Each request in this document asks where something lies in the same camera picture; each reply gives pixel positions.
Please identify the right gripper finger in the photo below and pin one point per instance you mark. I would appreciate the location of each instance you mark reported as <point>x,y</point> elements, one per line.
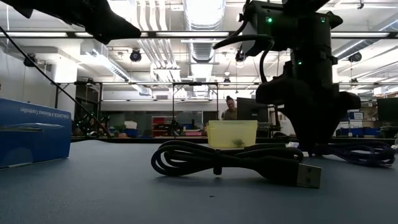
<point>323,130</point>
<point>300,130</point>

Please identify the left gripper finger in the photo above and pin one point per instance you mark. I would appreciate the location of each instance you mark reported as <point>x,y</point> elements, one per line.
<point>105,25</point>

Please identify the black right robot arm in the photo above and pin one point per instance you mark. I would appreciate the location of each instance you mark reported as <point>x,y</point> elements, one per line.
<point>298,28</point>

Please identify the black ceiling lamp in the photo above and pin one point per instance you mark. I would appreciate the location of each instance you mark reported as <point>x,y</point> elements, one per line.
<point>354,57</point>
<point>135,55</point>
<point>30,59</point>

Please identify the black computer monitor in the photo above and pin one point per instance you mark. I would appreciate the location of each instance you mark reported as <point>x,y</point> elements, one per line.
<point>252,109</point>
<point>388,109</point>

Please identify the yellow translucent plastic bin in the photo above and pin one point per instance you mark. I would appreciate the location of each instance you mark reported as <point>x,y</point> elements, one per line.
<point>231,133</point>

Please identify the person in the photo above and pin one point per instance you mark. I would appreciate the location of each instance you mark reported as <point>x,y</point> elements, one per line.
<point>230,110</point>

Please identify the blue controller box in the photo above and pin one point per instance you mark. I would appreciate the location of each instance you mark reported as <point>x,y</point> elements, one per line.
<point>34,133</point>

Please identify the blue-grey table mat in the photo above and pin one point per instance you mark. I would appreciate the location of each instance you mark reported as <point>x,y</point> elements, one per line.
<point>124,193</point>

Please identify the silver ceiling duct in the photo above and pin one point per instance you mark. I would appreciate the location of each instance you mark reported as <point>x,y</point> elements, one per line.
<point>203,18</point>

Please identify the black background rig frame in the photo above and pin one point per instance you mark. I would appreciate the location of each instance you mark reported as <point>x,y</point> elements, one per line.
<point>195,84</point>

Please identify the black aluminium rig frame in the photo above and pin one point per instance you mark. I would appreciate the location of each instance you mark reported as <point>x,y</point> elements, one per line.
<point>140,140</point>

